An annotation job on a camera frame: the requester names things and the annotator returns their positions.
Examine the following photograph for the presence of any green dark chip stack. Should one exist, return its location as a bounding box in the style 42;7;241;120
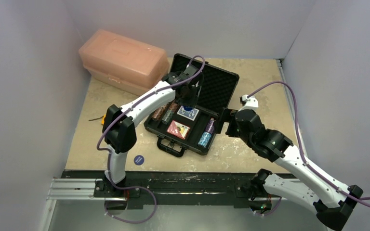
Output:
161;110;175;125

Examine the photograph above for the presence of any orange brown chip stack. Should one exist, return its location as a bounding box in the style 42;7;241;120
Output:
151;106;166;121

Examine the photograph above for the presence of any black poker carrying case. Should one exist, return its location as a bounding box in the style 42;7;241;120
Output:
144;63;239;157

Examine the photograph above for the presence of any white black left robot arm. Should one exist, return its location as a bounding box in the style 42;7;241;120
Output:
99;64;204;197

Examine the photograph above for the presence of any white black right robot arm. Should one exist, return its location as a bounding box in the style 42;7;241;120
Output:
219;109;363;231

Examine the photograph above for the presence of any purple chip stack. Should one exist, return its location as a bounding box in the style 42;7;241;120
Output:
205;117;215;135

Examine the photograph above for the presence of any blue card deck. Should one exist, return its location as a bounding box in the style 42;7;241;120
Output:
177;105;199;121

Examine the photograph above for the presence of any light blue chip stack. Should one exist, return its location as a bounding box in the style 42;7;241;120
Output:
198;131;212;148

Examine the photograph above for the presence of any red card deck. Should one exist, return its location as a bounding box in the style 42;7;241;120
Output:
166;120;190;140

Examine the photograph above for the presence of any pink plastic storage box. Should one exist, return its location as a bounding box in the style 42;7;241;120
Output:
79;29;170;96

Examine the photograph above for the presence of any blue big blind button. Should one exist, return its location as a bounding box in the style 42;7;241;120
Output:
133;155;145;166

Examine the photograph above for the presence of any yellow tape measure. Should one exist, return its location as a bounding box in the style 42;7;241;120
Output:
88;115;105;125

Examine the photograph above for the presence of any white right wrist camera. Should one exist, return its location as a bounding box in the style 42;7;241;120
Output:
238;95;259;111

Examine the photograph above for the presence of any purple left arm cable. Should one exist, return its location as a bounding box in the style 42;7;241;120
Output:
96;55;206;192

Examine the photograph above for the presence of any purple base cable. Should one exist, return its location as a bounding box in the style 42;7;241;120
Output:
104;186;159;224

